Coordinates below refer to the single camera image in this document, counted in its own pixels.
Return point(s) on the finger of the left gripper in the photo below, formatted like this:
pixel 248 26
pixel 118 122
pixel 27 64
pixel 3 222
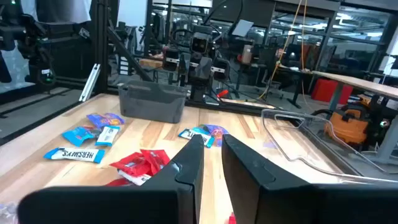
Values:
pixel 184 65
pixel 203 68

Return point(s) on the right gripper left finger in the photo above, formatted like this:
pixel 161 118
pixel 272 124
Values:
pixel 124 205

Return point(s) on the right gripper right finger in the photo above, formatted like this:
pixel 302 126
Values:
pixel 280 205

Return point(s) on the teal candy bag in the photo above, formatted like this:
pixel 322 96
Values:
pixel 200 130

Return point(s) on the blue white Hershey's bar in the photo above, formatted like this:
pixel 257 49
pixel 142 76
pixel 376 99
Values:
pixel 107 135
pixel 74 154
pixel 194 137

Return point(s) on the blue Haribo candy bag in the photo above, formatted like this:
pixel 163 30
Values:
pixel 76 136

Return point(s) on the purple blue candy bag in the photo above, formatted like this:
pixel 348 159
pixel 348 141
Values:
pixel 104 119

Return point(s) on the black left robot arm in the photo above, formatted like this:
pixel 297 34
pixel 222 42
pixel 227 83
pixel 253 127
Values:
pixel 200 93

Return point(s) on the purple clear candy bag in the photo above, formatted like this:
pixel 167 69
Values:
pixel 7 214

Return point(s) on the small red clamp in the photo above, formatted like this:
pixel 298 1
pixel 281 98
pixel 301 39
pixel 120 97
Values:
pixel 223 93

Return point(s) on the grey plastic bin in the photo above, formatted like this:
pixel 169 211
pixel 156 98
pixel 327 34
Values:
pixel 152 102

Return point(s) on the grey flat panel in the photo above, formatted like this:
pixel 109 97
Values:
pixel 242 28

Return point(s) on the clear plastic bin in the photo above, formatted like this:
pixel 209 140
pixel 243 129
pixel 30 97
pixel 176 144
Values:
pixel 311 140

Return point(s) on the silver aluminium bar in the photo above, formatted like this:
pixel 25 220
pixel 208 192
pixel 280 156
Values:
pixel 90 82

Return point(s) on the orange shop vacuum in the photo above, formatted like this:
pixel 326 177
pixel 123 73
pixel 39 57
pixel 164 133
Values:
pixel 348 127

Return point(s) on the red box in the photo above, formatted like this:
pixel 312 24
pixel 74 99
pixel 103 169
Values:
pixel 323 90

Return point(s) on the person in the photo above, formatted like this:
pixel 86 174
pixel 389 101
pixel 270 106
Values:
pixel 62 11

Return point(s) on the wooden desk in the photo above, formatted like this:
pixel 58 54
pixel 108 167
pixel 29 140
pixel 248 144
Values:
pixel 357 83

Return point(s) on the light blue patterned panel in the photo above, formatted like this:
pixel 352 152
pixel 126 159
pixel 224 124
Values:
pixel 18 67

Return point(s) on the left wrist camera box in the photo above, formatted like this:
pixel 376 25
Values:
pixel 201 43

